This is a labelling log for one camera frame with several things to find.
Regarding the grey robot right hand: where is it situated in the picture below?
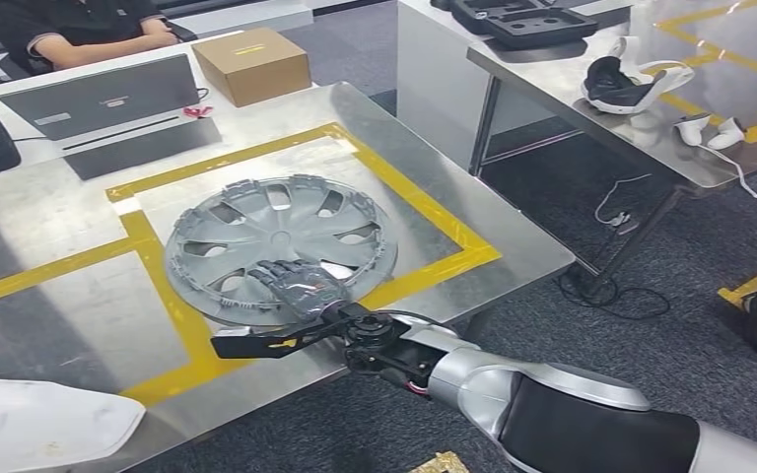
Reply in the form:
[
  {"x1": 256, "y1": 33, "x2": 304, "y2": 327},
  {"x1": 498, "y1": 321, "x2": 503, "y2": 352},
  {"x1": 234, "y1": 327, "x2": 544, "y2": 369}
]
[{"x1": 247, "y1": 258, "x2": 350, "y2": 322}]

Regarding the silver plastic wheel cover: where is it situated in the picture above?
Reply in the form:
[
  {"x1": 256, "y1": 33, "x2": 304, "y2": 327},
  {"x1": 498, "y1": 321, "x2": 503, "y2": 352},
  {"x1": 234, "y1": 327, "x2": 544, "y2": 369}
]
[{"x1": 164, "y1": 173, "x2": 399, "y2": 328}]

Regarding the stainless steel workbench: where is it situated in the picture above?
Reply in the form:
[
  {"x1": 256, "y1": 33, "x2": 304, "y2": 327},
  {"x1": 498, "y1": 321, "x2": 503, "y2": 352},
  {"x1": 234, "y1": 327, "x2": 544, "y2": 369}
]
[{"x1": 0, "y1": 81, "x2": 576, "y2": 473}]

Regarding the white flat plastic part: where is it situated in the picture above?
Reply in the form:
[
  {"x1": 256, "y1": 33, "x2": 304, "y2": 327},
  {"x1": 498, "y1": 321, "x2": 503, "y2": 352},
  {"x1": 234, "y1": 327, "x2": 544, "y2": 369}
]
[{"x1": 0, "y1": 378, "x2": 148, "y2": 473}]

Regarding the brown cardboard box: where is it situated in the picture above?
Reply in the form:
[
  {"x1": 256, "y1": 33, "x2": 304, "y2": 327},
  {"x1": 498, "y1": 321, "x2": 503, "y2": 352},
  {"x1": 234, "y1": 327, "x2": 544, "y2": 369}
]
[{"x1": 190, "y1": 27, "x2": 313, "y2": 109}]

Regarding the grey laptop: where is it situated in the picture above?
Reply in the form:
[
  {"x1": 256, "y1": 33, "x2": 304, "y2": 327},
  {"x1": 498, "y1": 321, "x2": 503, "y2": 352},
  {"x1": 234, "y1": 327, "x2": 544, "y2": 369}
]
[{"x1": 0, "y1": 53, "x2": 202, "y2": 158}]

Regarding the stainless steel side table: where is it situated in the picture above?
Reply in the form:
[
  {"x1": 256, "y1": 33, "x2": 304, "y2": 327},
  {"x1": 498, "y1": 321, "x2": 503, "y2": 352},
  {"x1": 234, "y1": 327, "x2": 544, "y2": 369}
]
[{"x1": 466, "y1": 0, "x2": 757, "y2": 299}]

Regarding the metal floor socket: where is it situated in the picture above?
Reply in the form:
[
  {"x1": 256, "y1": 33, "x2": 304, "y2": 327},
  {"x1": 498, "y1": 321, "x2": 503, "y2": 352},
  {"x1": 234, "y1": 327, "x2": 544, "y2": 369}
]
[{"x1": 603, "y1": 210, "x2": 643, "y2": 237}]

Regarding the black foam tray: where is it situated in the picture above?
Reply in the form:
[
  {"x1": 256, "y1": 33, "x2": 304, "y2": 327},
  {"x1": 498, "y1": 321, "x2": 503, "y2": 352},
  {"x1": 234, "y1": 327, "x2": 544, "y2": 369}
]
[{"x1": 430, "y1": 0, "x2": 600, "y2": 50}]

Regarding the black and white object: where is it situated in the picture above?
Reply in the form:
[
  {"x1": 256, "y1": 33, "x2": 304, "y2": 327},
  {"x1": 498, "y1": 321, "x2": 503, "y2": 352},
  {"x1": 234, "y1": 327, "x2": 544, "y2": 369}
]
[{"x1": 581, "y1": 35, "x2": 697, "y2": 117}]

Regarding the white handheld controller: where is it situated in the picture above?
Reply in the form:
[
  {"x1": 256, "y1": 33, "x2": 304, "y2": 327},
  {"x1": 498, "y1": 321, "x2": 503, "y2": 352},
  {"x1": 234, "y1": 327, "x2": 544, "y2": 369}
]
[
  {"x1": 706, "y1": 117, "x2": 747, "y2": 152},
  {"x1": 673, "y1": 112, "x2": 757, "y2": 199}
]

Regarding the black floor cable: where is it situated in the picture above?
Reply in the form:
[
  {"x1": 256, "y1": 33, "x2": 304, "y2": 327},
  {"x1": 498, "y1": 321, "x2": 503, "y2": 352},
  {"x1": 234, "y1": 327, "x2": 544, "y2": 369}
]
[{"x1": 556, "y1": 264, "x2": 671, "y2": 321}]

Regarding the white floor cable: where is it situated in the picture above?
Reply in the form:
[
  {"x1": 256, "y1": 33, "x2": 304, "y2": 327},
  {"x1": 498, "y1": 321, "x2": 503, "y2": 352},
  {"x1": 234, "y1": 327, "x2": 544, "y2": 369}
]
[{"x1": 593, "y1": 172, "x2": 653, "y2": 227}]

